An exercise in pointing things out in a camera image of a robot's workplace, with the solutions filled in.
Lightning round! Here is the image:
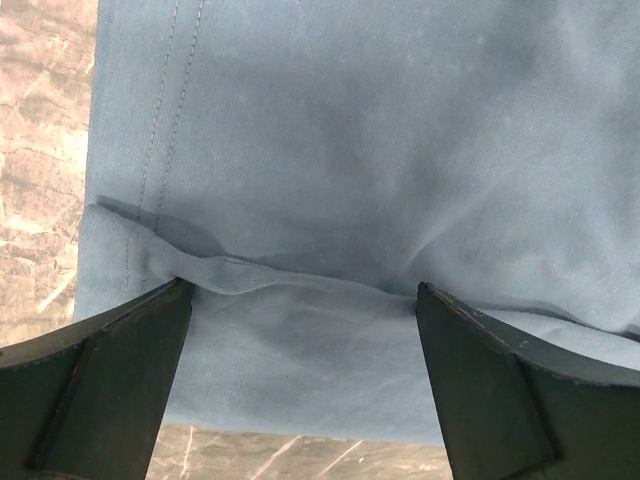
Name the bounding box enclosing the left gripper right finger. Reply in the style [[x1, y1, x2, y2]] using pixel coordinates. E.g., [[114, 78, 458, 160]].
[[416, 282, 639, 479]]

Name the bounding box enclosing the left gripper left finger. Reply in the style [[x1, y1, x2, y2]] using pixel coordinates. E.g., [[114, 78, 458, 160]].
[[1, 279, 193, 479]]

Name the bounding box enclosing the blue t shirt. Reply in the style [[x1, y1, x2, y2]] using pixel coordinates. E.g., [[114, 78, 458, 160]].
[[74, 1, 639, 444]]

